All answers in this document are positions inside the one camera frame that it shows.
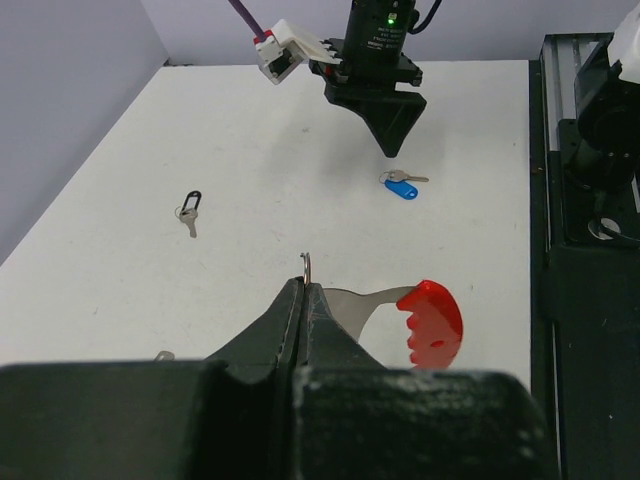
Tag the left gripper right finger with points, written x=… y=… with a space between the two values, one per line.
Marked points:
x=418 y=424

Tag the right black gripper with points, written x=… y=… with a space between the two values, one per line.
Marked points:
x=371 y=54

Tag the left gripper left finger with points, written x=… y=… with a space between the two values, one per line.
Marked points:
x=227 y=416

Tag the key with blue tag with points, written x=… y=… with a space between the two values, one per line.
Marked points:
x=401 y=183

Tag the red keyring with keys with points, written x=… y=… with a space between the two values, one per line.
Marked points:
x=338 y=317

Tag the key with black tag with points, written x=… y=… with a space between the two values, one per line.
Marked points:
x=188 y=213

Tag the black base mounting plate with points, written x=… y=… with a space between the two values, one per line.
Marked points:
x=584 y=336

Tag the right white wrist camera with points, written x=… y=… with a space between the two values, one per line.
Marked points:
x=285 y=46

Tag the aluminium frame rail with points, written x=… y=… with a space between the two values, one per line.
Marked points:
x=561 y=57

